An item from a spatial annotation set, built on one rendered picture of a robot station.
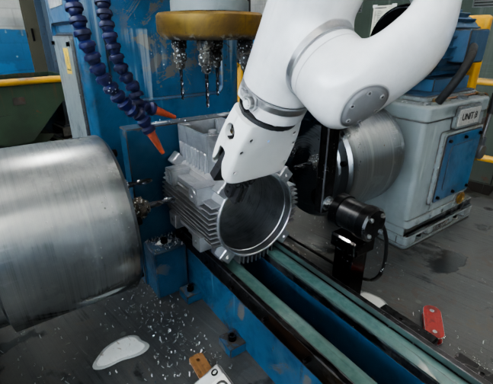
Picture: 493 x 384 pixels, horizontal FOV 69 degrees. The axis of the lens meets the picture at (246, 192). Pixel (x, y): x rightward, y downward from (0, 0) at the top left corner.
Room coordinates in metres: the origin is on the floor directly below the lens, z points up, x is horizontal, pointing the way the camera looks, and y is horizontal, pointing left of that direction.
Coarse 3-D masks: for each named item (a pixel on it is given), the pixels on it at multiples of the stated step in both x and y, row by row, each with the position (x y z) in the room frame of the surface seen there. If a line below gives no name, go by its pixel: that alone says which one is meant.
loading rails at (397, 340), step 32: (192, 256) 0.62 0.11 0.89; (288, 256) 0.57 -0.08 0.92; (192, 288) 0.59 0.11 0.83; (224, 288) 0.51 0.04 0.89; (256, 288) 0.48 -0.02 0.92; (288, 288) 0.52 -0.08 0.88; (320, 288) 0.48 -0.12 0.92; (224, 320) 0.52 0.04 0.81; (256, 320) 0.43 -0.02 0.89; (288, 320) 0.40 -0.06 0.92; (320, 320) 0.46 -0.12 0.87; (352, 320) 0.41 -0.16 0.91; (384, 320) 0.40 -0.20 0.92; (256, 352) 0.43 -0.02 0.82; (288, 352) 0.37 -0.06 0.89; (320, 352) 0.35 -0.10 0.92; (352, 352) 0.40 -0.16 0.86; (384, 352) 0.36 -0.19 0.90; (416, 352) 0.35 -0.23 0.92
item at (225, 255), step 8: (176, 152) 0.67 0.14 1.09; (168, 160) 0.67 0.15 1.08; (176, 160) 0.66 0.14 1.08; (280, 176) 0.58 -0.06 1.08; (288, 176) 0.59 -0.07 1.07; (216, 184) 0.52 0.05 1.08; (224, 184) 0.52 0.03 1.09; (216, 192) 0.51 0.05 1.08; (224, 192) 0.51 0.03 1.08; (288, 232) 0.59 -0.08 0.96; (280, 240) 0.58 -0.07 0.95; (224, 248) 0.52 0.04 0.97; (216, 256) 0.52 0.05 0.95; (224, 256) 0.51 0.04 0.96; (232, 256) 0.52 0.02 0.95
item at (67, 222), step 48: (48, 144) 0.47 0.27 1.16; (96, 144) 0.48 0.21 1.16; (0, 192) 0.37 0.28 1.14; (48, 192) 0.39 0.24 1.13; (96, 192) 0.41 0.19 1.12; (0, 240) 0.34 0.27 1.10; (48, 240) 0.36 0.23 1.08; (96, 240) 0.38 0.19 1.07; (0, 288) 0.32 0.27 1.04; (48, 288) 0.35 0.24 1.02; (96, 288) 0.38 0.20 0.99
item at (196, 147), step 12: (204, 120) 0.72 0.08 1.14; (216, 120) 0.72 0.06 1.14; (180, 132) 0.68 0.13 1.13; (192, 132) 0.63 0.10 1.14; (204, 132) 0.72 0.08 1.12; (216, 132) 0.67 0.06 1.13; (180, 144) 0.68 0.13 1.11; (192, 144) 0.64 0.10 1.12; (204, 144) 0.60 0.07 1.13; (192, 156) 0.64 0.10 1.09; (204, 156) 0.59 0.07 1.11; (204, 168) 0.59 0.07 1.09
